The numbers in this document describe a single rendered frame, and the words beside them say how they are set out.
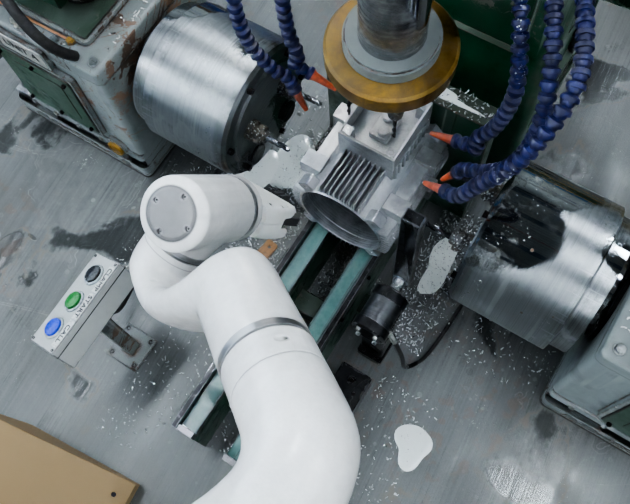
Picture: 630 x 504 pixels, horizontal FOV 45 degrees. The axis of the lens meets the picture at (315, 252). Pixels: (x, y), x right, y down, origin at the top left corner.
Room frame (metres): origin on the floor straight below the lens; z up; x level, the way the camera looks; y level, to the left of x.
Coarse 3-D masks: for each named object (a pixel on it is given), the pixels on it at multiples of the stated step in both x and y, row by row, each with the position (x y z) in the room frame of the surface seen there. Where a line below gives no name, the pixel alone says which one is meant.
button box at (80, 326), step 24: (96, 264) 0.45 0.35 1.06; (120, 264) 0.44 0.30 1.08; (72, 288) 0.42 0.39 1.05; (96, 288) 0.40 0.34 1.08; (120, 288) 0.41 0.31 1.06; (72, 312) 0.37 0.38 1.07; (96, 312) 0.37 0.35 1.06; (48, 336) 0.34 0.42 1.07; (72, 336) 0.34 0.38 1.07; (96, 336) 0.34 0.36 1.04; (72, 360) 0.30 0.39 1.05
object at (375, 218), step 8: (432, 128) 0.59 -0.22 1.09; (424, 136) 0.58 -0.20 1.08; (432, 136) 0.58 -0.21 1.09; (304, 176) 0.54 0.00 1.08; (312, 176) 0.53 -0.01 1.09; (304, 184) 0.52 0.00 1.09; (312, 184) 0.52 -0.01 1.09; (368, 216) 0.46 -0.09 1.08; (376, 216) 0.45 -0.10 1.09; (384, 216) 0.45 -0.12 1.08; (376, 224) 0.44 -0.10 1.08
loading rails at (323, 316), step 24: (312, 240) 0.49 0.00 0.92; (336, 240) 0.52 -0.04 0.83; (288, 264) 0.46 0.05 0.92; (312, 264) 0.46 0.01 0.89; (360, 264) 0.44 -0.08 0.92; (384, 264) 0.46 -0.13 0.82; (288, 288) 0.41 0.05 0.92; (336, 288) 0.40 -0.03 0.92; (360, 288) 0.40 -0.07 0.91; (312, 312) 0.38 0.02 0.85; (336, 312) 0.36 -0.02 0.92; (336, 336) 0.33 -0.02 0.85; (216, 384) 0.26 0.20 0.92; (192, 408) 0.23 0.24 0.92; (216, 408) 0.23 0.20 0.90; (192, 432) 0.19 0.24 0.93
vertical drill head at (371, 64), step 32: (352, 0) 0.66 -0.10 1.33; (384, 0) 0.55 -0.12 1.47; (416, 0) 0.55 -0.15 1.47; (352, 32) 0.60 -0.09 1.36; (384, 32) 0.55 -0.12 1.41; (416, 32) 0.55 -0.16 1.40; (448, 32) 0.59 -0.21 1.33; (352, 64) 0.56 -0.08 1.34; (384, 64) 0.54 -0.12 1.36; (416, 64) 0.54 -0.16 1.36; (448, 64) 0.54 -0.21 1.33; (352, 96) 0.53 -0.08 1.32; (384, 96) 0.51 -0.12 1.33; (416, 96) 0.50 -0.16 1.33
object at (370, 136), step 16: (352, 112) 0.61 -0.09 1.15; (368, 112) 0.62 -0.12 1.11; (416, 112) 0.60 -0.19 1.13; (352, 128) 0.58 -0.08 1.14; (368, 128) 0.59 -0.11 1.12; (384, 128) 0.58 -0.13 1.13; (400, 128) 0.58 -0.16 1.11; (416, 128) 0.56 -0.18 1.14; (352, 144) 0.56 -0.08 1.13; (368, 144) 0.56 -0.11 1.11; (384, 144) 0.56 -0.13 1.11; (400, 144) 0.56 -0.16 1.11; (416, 144) 0.56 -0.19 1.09; (368, 160) 0.54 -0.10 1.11; (384, 160) 0.52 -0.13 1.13; (400, 160) 0.53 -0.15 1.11
